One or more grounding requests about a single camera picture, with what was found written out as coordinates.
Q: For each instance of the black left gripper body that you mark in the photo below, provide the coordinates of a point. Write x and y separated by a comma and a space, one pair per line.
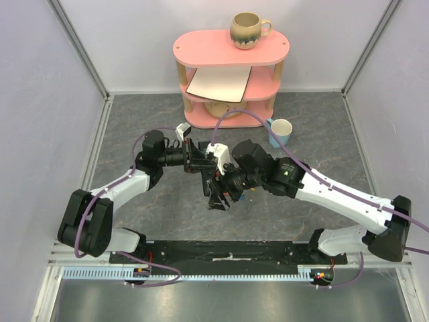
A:
189, 162

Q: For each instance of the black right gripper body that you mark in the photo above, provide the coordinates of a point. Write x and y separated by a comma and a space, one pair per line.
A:
222, 189

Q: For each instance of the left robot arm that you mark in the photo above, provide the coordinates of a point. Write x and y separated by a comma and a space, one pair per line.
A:
87, 224

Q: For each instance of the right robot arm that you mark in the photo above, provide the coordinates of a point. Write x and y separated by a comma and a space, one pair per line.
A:
382, 224

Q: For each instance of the beige bird-painted bowl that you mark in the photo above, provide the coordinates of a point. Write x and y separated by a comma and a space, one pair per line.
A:
218, 108

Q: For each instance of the light blue mug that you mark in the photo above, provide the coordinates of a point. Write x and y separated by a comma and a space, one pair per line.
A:
282, 128

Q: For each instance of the white square plate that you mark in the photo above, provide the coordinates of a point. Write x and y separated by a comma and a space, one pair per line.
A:
223, 83

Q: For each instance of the pink three-tier shelf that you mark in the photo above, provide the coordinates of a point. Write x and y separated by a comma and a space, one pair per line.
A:
214, 48

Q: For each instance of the beige ceramic mug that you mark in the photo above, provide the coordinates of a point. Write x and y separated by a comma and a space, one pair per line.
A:
247, 28

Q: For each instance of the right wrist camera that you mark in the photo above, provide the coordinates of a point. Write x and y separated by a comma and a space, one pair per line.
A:
221, 155

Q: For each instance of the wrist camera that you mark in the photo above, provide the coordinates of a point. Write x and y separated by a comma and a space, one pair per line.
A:
182, 130
221, 155

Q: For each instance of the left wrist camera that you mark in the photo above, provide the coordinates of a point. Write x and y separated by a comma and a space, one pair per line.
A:
182, 130

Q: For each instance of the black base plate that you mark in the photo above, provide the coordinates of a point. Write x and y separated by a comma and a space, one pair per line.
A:
233, 257

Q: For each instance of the white cable duct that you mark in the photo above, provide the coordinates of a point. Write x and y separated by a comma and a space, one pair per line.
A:
130, 274

